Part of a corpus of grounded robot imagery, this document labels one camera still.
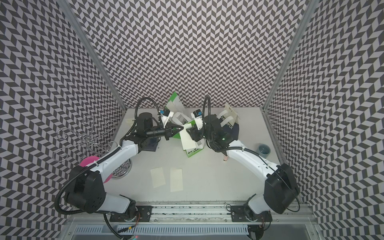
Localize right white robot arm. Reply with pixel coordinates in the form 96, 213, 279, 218
187, 96, 300, 222

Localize aluminium corner post left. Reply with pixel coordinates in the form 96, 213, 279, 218
57, 0, 127, 111

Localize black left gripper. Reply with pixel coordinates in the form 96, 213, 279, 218
146, 122, 184, 141

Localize cream receipt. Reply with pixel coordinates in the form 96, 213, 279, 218
170, 169, 184, 192
180, 124, 198, 151
151, 167, 166, 188

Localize white vented cable duct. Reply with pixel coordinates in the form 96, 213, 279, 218
74, 225, 249, 236

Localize green white bag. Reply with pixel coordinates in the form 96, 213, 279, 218
177, 113, 205, 158
165, 92, 191, 126

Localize pink plastic cup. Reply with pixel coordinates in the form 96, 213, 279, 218
79, 156, 100, 167

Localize navy cream cheerful bag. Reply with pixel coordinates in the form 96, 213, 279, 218
123, 117, 160, 152
218, 104, 240, 140

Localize grey blue cup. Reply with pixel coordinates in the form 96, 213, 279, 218
257, 144, 271, 159

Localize green white bag front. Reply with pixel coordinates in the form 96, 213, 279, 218
165, 92, 191, 126

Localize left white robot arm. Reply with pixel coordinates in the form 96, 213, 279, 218
54, 104, 183, 221

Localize aluminium corner post right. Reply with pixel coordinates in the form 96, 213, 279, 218
262, 0, 320, 112

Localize silver wire stand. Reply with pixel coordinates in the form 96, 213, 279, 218
53, 115, 118, 162

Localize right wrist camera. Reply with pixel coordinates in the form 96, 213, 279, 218
191, 109, 203, 130

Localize aluminium corner post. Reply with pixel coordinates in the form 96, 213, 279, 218
57, 0, 127, 111
262, 0, 320, 112

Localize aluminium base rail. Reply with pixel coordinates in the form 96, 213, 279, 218
68, 202, 313, 226

